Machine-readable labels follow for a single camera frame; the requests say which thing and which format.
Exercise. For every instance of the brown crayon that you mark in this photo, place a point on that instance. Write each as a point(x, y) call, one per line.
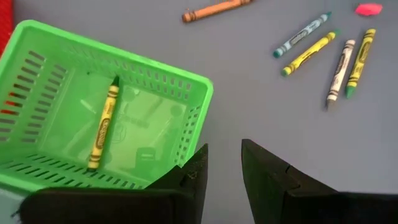
point(214, 9)

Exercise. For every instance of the green crayon yellow wrapper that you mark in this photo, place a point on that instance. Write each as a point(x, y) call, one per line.
point(308, 53)
point(104, 124)
point(360, 62)

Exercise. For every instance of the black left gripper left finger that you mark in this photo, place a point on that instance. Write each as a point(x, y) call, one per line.
point(124, 207)

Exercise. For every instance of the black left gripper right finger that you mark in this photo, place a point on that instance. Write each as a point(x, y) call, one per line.
point(295, 205)

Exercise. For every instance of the white-wrapped crayon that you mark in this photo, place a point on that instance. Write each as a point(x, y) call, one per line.
point(340, 71)

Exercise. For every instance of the red plastic basket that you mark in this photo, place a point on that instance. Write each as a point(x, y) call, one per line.
point(5, 21)

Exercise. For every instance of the teal crayon light-blue wrapper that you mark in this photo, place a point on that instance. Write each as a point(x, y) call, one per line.
point(300, 34)

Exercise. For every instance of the pink eraser cap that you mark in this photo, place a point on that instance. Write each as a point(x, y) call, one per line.
point(368, 9)

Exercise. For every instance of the green plastic basket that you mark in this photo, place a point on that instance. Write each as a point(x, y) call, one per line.
point(149, 124)

